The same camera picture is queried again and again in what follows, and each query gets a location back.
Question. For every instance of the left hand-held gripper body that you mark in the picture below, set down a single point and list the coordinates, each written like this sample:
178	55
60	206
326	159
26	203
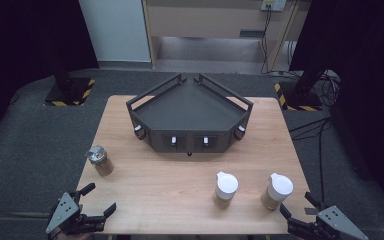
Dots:
63	210

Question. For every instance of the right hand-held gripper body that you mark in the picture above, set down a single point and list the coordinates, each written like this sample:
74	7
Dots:
333	223

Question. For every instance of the white-lidded spice jar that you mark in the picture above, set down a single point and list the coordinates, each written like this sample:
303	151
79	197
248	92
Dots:
226	186
278	190

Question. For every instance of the silver-lidded spice jar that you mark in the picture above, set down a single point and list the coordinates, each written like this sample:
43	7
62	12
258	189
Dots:
100	161

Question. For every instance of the black corner shelf rack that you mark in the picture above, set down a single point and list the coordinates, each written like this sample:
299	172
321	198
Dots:
190	106

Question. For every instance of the person's left hand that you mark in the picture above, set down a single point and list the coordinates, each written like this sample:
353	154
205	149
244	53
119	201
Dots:
75	237

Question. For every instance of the grey tape piece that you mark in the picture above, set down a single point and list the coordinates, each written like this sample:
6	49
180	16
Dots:
310	211

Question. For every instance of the black stand with hazard tape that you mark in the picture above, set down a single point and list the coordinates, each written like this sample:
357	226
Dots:
68	91
301	96

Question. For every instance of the dark curtain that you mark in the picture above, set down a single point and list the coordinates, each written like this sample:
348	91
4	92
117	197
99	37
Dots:
370	66
20	50

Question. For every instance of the white panel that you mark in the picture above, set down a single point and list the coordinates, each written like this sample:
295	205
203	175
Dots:
116	30

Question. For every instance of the white wall outlet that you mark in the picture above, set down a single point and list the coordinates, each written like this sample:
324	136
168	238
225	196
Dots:
274	4

